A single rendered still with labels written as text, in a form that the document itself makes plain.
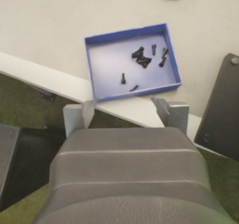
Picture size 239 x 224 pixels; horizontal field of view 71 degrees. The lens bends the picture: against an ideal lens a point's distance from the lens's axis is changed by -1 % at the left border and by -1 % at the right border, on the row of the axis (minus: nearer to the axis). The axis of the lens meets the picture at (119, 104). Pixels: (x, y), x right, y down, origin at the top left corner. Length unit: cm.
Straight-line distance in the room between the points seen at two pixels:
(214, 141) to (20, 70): 31
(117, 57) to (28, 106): 114
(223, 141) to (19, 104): 130
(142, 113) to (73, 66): 13
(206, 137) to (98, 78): 18
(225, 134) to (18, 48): 35
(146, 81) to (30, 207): 124
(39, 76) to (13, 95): 114
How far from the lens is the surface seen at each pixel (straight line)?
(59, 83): 28
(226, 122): 28
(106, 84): 26
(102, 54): 28
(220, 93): 29
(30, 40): 34
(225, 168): 136
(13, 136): 44
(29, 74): 31
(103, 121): 118
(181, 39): 31
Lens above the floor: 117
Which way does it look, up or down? 79 degrees down
